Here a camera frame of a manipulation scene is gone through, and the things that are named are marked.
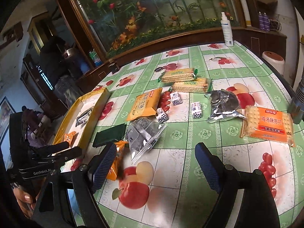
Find orange peanut snack packet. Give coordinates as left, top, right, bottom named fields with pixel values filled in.
left=106, top=141, right=128, bottom=181

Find clear silver snack bag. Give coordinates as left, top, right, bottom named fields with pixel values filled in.
left=125, top=117, right=166, bottom=164

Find orange soda cracker pack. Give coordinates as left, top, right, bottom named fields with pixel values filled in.
left=240, top=105, right=295, bottom=147

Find yellow biscuit pack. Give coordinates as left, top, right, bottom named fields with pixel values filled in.
left=126, top=88, right=162, bottom=121

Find left hand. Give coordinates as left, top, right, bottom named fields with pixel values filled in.
left=13, top=186, right=40, bottom=219

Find small orange snack packet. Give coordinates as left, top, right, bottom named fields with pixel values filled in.
left=63, top=131, right=77, bottom=147

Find yellow cardboard box tray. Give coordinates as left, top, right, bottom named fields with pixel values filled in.
left=53, top=88, right=110, bottom=152

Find dark green packet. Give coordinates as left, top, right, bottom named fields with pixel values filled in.
left=92, top=123, right=126, bottom=148

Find silver foil packet in box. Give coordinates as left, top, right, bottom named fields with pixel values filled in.
left=75, top=107, right=93, bottom=127

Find white blue candy right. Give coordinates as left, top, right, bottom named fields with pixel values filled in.
left=190, top=101, right=203, bottom=119

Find white blue candy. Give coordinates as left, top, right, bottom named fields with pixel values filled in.
left=190, top=101, right=203, bottom=119
left=170, top=92, right=182, bottom=105
left=156, top=108, right=169, bottom=123

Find large silver foil bag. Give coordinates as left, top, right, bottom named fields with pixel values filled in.
left=205, top=89, right=246, bottom=123

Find white blue candy left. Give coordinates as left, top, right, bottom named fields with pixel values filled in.
left=156, top=108, right=169, bottom=123

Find fruit pattern tablecloth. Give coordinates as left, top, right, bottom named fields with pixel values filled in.
left=72, top=42, right=303, bottom=227

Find white blue candy far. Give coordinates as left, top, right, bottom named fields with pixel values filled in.
left=170, top=92, right=182, bottom=105

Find green cracker pack near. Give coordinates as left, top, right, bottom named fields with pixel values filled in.
left=171, top=77, right=211, bottom=93

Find green cracker pack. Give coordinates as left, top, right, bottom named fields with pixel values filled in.
left=171, top=77, right=211, bottom=93
left=158, top=68, right=197, bottom=83

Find small dark jar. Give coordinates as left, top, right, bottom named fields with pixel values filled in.
left=109, top=62, right=120, bottom=75

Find green cracker pack far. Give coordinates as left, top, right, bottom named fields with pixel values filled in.
left=158, top=68, right=197, bottom=83

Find white red stool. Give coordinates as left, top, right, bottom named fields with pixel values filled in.
left=262, top=51, right=285, bottom=75

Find white spray bottle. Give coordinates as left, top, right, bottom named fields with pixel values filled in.
left=221, top=12, right=234, bottom=47

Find framed flower painting screen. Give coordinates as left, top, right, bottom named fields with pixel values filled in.
left=56, top=0, right=247, bottom=61

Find purple bottles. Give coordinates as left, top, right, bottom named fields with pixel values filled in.
left=258, top=11, right=270, bottom=32

